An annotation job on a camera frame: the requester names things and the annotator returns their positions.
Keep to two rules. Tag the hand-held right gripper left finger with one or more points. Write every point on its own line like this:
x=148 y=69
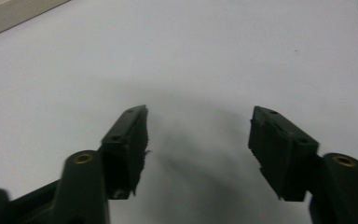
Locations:
x=124 y=149

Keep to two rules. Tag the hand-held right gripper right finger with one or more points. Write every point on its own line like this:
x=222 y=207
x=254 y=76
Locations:
x=276 y=149

